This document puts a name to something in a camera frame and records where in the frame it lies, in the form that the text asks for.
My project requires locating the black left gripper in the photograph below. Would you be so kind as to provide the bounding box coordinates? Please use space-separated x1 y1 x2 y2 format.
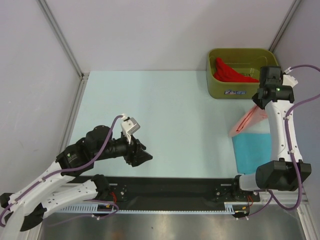
94 131 153 167

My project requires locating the pink t shirt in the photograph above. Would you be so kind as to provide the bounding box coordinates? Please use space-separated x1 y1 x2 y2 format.
228 105 268 137

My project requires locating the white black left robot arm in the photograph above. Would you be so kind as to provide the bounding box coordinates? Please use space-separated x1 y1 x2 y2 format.
0 120 153 232

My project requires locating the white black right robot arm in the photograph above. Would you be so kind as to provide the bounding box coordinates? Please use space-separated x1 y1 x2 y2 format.
230 66 312 201

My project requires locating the olive green plastic bin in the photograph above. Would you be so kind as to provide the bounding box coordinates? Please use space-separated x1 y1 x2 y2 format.
206 48 279 99

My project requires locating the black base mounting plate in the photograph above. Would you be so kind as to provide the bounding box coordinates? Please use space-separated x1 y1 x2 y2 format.
67 175 262 211

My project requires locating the red t shirt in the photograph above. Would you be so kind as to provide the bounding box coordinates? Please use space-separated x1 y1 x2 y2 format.
213 57 259 83

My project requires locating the folded blue t shirt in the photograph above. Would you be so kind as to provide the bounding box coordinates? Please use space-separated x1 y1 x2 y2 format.
232 132 272 175

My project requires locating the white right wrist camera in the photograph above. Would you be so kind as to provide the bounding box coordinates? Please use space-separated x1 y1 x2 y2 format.
282 67 298 88

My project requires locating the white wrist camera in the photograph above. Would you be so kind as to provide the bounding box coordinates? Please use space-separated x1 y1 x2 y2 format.
121 114 141 145
282 67 298 88

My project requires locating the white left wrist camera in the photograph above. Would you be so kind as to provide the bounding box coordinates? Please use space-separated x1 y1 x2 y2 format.
121 114 141 145

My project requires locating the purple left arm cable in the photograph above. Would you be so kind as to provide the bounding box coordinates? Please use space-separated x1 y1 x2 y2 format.
0 114 127 228

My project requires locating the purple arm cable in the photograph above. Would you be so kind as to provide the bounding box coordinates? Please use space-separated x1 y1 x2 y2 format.
236 64 320 221
0 114 127 228

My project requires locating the white slotted cable duct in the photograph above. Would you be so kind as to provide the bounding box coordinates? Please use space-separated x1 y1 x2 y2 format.
56 203 245 215

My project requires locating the right aluminium corner post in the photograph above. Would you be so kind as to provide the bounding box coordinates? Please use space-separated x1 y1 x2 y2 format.
268 0 304 53

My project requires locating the aluminium corner post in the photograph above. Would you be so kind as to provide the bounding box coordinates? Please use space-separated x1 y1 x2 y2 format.
36 0 89 80
268 0 304 53

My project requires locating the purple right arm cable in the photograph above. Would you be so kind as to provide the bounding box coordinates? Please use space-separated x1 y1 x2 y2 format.
236 64 320 221

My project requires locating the aluminium front frame rail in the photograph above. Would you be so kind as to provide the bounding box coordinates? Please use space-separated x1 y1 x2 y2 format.
223 191 298 206

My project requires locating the left aluminium corner post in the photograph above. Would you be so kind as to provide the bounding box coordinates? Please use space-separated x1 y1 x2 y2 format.
36 0 89 80

